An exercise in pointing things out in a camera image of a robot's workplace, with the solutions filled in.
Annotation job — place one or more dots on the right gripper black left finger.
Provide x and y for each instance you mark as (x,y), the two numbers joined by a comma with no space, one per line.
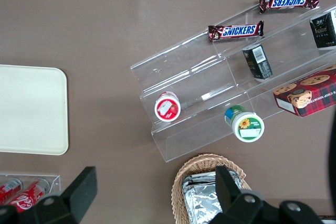
(81,187)

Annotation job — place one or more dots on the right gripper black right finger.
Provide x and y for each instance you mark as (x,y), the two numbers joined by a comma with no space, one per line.
(228,195)

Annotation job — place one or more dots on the oval light wicker basket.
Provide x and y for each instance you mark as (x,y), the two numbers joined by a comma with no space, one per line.
(199,162)

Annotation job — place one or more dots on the cream plastic tray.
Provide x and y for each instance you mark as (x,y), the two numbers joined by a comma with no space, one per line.
(31,108)

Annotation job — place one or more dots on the silver foil packet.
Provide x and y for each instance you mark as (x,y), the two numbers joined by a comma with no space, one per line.
(237,180)
(199,203)

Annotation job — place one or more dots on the clear acrylic bottle rack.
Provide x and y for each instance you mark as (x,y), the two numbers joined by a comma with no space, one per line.
(55,182)

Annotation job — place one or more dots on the green sunflower lid cup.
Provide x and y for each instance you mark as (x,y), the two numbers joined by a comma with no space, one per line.
(248,127)

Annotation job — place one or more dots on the strawberry yogurt cup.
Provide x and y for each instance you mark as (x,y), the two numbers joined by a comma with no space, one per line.
(167,108)

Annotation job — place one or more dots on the clear acrylic stepped display stand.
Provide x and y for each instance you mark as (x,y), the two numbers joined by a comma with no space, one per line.
(288,37)
(183,77)

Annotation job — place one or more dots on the red tartan cookie box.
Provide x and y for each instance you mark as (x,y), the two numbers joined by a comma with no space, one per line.
(315,95)

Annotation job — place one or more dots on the small black carton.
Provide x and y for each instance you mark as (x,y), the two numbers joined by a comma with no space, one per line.
(258,62)
(324,30)

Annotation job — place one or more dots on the Snickers chocolate bar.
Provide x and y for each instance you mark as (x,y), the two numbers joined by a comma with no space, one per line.
(236,31)
(288,1)

